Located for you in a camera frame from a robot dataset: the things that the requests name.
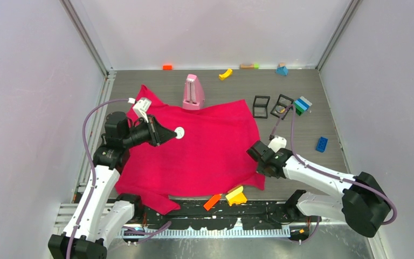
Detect orange rectangular block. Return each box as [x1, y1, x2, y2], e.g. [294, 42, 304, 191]
[203, 194, 222, 211]

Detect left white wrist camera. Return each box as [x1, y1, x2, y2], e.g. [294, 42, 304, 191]
[128, 98, 151, 122]

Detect round silver brooch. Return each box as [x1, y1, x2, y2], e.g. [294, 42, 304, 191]
[174, 127, 185, 139]

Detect yellow curved block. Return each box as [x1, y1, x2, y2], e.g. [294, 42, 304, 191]
[218, 68, 233, 80]

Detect red cloth garment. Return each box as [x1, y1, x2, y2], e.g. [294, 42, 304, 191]
[115, 86, 265, 214]

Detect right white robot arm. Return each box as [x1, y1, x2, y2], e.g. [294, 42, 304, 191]
[247, 139, 393, 238]

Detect yellow block pile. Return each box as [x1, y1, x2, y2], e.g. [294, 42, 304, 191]
[225, 185, 247, 207]

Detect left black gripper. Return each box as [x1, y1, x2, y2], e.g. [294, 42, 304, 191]
[122, 114, 176, 149]

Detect small orange block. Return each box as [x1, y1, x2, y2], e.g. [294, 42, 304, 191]
[162, 64, 173, 70]

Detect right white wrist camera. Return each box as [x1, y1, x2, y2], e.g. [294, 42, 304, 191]
[268, 135, 287, 153]

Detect pink metronome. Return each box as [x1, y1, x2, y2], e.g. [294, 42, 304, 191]
[182, 74, 205, 110]

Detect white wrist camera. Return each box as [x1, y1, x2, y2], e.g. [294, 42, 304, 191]
[128, 98, 151, 122]
[268, 135, 287, 153]

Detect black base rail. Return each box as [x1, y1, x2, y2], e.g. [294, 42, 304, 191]
[128, 200, 317, 230]

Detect blue triangular block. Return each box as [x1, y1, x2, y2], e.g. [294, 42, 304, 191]
[275, 63, 289, 76]

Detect blue lego brick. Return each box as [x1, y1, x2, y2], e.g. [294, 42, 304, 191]
[315, 137, 328, 153]

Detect left black display frame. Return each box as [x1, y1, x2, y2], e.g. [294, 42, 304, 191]
[252, 95, 270, 119]

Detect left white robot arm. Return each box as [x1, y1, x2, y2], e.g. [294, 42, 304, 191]
[48, 112, 177, 258]

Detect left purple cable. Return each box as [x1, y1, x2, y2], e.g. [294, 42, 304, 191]
[65, 98, 136, 259]

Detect tan wooden block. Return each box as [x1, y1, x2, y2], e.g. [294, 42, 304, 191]
[239, 63, 260, 69]

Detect black display frame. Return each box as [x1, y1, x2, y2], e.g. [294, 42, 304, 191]
[271, 94, 294, 120]
[252, 95, 270, 119]

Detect stacked green blue bricks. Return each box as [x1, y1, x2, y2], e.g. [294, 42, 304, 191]
[293, 96, 312, 116]

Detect right black display frame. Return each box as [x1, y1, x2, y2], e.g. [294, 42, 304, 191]
[271, 94, 294, 120]

